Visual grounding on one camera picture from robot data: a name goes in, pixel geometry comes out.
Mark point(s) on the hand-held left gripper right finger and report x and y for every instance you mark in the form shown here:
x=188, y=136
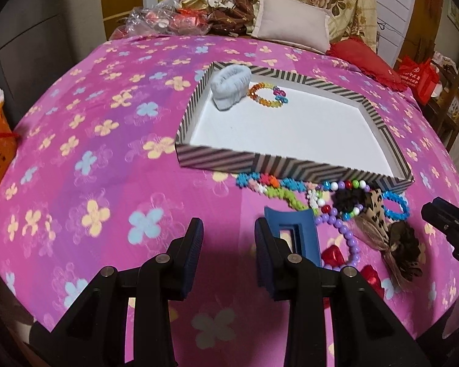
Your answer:
x=264, y=263

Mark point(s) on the brown leopard scrunchie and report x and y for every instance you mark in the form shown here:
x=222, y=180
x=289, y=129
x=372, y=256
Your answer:
x=403, y=248

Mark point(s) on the grey fridge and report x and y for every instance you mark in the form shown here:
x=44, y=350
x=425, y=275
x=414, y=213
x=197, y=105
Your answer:
x=30, y=46

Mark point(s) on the blue hair claw clip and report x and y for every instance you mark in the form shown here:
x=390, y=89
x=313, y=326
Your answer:
x=302, y=218

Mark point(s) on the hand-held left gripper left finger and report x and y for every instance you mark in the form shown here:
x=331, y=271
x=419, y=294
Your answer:
x=191, y=262

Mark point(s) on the pink floral blanket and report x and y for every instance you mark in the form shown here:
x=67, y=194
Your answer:
x=99, y=141

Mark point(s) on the clear plastic bag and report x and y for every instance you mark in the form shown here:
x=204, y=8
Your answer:
x=149, y=19

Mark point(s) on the red shopping bag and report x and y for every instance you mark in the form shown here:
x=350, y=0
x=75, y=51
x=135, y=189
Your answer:
x=419, y=78

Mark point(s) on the beige pillow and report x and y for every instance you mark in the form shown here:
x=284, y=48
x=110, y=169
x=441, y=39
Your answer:
x=290, y=19

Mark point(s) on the leopard print hair bow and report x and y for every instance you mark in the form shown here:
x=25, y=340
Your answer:
x=375, y=214

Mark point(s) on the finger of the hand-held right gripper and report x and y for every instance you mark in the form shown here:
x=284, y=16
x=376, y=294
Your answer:
x=453, y=229

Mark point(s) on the red pillow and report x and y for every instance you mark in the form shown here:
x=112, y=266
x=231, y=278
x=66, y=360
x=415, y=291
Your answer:
x=367, y=61

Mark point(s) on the red bow hair clip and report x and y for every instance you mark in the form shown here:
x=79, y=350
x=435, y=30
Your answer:
x=332, y=256

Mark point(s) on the wooden shelf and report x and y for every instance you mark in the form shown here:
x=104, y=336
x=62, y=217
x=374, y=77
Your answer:
x=453, y=103

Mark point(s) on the black scrunchie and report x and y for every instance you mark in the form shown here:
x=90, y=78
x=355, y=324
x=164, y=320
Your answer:
x=346, y=200

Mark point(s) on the striped cardboard box tray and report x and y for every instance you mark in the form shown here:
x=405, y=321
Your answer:
x=252, y=164

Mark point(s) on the light blue scrunchie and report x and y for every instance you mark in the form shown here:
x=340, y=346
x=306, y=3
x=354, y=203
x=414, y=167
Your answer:
x=229, y=88

